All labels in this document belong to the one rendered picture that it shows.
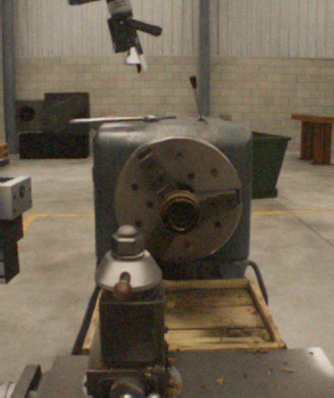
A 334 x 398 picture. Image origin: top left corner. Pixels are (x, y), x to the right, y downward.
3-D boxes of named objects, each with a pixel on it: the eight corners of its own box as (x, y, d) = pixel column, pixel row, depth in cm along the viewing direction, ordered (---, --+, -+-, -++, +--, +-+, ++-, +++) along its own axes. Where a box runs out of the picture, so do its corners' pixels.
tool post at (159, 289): (107, 334, 56) (105, 265, 55) (164, 334, 56) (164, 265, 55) (100, 367, 49) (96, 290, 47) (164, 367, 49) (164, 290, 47)
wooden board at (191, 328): (104, 295, 103) (103, 279, 102) (252, 293, 103) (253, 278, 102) (83, 368, 73) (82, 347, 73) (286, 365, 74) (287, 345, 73)
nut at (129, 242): (112, 248, 52) (111, 220, 51) (145, 249, 52) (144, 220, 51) (108, 260, 48) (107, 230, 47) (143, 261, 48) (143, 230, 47)
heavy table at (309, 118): (288, 155, 1040) (290, 113, 1024) (305, 155, 1043) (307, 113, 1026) (314, 165, 882) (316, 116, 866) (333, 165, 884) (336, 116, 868)
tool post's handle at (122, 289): (116, 285, 47) (115, 269, 47) (134, 286, 47) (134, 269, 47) (112, 303, 43) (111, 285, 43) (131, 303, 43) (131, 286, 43)
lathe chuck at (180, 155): (108, 240, 116) (127, 123, 111) (223, 259, 118) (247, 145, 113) (104, 251, 108) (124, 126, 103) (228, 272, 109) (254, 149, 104)
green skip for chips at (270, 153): (190, 185, 673) (191, 130, 659) (246, 182, 697) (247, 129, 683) (224, 206, 545) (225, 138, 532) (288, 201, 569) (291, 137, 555)
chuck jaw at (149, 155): (162, 194, 108) (134, 155, 107) (179, 183, 108) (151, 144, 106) (162, 205, 97) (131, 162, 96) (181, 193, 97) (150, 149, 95)
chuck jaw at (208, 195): (189, 188, 108) (237, 184, 108) (191, 207, 109) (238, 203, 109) (193, 198, 97) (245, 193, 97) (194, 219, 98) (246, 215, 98)
